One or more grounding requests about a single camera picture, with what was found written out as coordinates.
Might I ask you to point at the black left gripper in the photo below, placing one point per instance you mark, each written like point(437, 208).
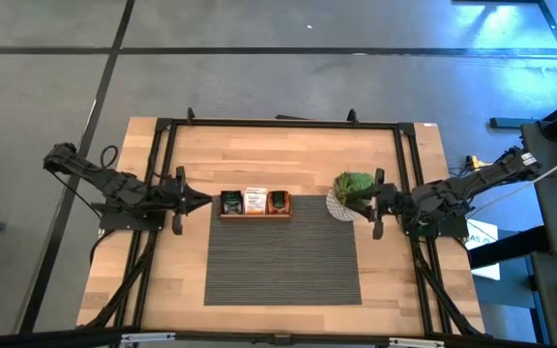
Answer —
point(174, 198)

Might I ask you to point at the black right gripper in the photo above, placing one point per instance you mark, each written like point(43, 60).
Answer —
point(389, 200)

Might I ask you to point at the dark purple tea packet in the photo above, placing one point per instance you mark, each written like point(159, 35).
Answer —
point(231, 202)

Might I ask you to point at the white orange tea packet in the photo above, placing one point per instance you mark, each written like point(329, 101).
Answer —
point(255, 202)

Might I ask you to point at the wooden tea tray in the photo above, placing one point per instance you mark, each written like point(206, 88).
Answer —
point(254, 217)

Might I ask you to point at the red orange tea packet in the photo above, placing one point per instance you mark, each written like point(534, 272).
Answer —
point(278, 202)

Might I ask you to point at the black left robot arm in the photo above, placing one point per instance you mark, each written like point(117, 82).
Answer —
point(114, 186)

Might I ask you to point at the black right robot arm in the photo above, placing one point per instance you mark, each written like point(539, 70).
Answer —
point(452, 193)

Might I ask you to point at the succulent in white patterned pot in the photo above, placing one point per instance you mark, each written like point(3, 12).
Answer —
point(346, 183)

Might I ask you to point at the grey woven placemat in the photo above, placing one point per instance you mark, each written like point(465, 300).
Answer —
point(283, 261)

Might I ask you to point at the yellow power strip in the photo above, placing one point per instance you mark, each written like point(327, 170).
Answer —
point(474, 162)

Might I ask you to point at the white paper sign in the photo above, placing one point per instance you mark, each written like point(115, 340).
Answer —
point(481, 239)

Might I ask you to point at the black beam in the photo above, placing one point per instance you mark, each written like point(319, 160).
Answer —
point(501, 251)

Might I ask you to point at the black crossbar with silver brackets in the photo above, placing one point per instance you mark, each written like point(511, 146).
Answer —
point(278, 339)

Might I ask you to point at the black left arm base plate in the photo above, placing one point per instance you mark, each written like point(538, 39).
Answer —
point(128, 223)

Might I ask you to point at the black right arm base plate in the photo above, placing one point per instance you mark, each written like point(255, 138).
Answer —
point(452, 228)

